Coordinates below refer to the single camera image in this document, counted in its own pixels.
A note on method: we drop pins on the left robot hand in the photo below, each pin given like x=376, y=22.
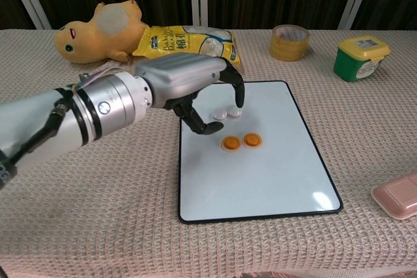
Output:
x=182, y=76

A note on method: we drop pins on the white round magnet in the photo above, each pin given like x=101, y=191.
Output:
x=219, y=115
x=234, y=113

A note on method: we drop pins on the orange round token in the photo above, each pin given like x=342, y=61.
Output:
x=253, y=140
x=231, y=143

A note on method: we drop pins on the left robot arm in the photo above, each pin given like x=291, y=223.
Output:
x=49, y=121

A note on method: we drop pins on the white rectangular board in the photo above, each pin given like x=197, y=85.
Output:
x=260, y=177

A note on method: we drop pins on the yellow marshmallow bag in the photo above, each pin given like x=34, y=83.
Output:
x=163, y=43

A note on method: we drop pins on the yellow plush toy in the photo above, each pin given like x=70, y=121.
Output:
x=88, y=40

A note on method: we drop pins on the yellow tape roll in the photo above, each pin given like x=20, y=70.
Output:
x=286, y=51

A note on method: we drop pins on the green tub yellow lid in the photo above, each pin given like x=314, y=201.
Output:
x=350, y=66

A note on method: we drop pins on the beige waffle tablecloth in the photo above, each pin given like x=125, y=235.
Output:
x=81, y=226

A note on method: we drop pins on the pink pencil case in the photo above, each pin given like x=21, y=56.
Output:
x=397, y=198

